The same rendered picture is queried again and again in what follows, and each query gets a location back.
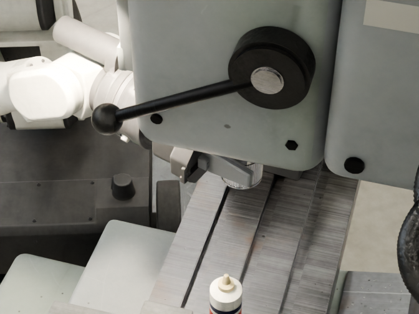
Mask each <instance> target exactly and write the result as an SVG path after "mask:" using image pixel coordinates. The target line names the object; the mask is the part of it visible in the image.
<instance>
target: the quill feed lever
mask: <svg viewBox="0 0 419 314"><path fill-rule="evenodd" d="M315 65H316V63H315V57H314V54H313V52H312V50H311V48H310V47H309V45H308V44H307V43H306V42H305V41H304V40H303V39H302V38H301V37H299V36H298V35H297V34H295V33H293V32H291V31H289V30H287V29H283V28H280V27H273V26H264V27H258V28H255V29H252V30H250V31H248V32H247V33H245V34H244V35H243V36H242V37H241V38H240V40H239V41H238V43H237V45H236V47H235V49H234V52H233V54H232V56H231V58H230V60H229V64H228V75H229V80H224V81H222V82H217V83H213V84H210V85H206V86H203V87H199V88H194V89H192V90H187V91H185V92H180V93H176V94H173V95H169V96H166V97H162V98H158V99H155V100H150V101H148V102H143V103H139V104H136V105H132V106H129V107H125V108H121V109H119V107H118V106H116V105H114V104H112V103H103V104H100V105H98V106H97V107H96V108H95V109H94V110H93V112H92V116H91V122H92V126H93V128H94V129H95V130H96V131H97V132H98V133H100V134H102V135H112V134H114V133H116V132H118V131H119V130H120V129H121V127H122V125H123V122H124V121H127V120H132V119H135V118H139V117H144V116H147V115H151V114H154V113H158V112H163V111H165V110H170V109H173V108H177V107H182V106H185V105H189V104H192V103H196V102H201V101H203V100H208V99H211V98H216V97H220V96H223V95H227V94H230V93H234V92H238V93H239V94H240V96H242V97H243V98H244V99H245V100H247V101H248V102H250V103H252V104H254V105H256V106H259V107H262V108H267V109H271V110H280V109H285V108H290V107H293V106H294V105H297V104H298V103H300V102H301V101H302V100H303V99H304V98H305V97H306V95H307V94H308V92H309V89H310V86H311V83H312V79H313V77H314V74H315Z"/></svg>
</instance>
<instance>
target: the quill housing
mask: <svg viewBox="0 0 419 314"><path fill-rule="evenodd" d="M342 1H343V0H128V13H129V23H130V38H131V48H132V64H133V80H134V89H135V104H139V103H143V102H148V101H150V100H155V99H158V98H162V97H166V96H169V95H173V94H176V93H180V92H185V91H187V90H192V89H194V88H199V87H203V86H206V85H210V84H213V83H217V82H222V81H224V80H229V75H228V64H229V60H230V58H231V56H232V54H233V52H234V49H235V47H236V45H237V43H238V41H239V40H240V38H241V37H242V36H243V35H244V34H245V33H247V32H248V31H250V30H252V29H255V28H258V27H264V26H273V27H280V28H283V29H287V30H289V31H291V32H293V33H295V34H297V35H298V36H299V37H301V38H302V39H303V40H304V41H305V42H306V43H307V44H308V45H309V47H310V48H311V50H312V52H313V54H314V57H315V63H316V65H315V74H314V77H313V79H312V83H311V86H310V89H309V92H308V94H307V95H306V97H305V98H304V99H303V100H302V101H301V102H300V103H298V104H297V105H294V106H293V107H290V108H285V109H280V110H271V109H267V108H262V107H259V106H256V105H254V104H252V103H250V102H248V101H247V100H245V99H244V98H243V97H242V96H240V94H239V93H238V92H234V93H230V94H227V95H223V96H220V97H216V98H211V99H208V100H203V101H201V102H196V103H192V104H189V105H185V106H182V107H177V108H173V109H170V110H165V111H163V112H158V113H154V114H151V115H147V116H144V117H139V118H137V122H138V126H139V129H140V130H141V132H142V133H143V134H144V135H145V137H147V138H148V139H149V140H150V141H154V142H155V143H159V144H163V145H168V146H174V147H178V148H184V149H188V150H193V151H199V152H203V153H209V154H212V155H218V156H224V157H228V158H233V159H239V160H243V161H249V162H252V163H258V164H264V165H268V166H273V167H277V168H283V169H289V170H293V171H305V170H309V169H312V168H314V167H315V166H317V165H318V164H319V163H320V162H321V161H322V160H323V158H324V149H325V139H326V133H327V124H328V118H329V108H330V98H331V93H332V82H333V77H334V67H335V57H336V52H337V42H338V36H339V26H340V17H341V10H342Z"/></svg>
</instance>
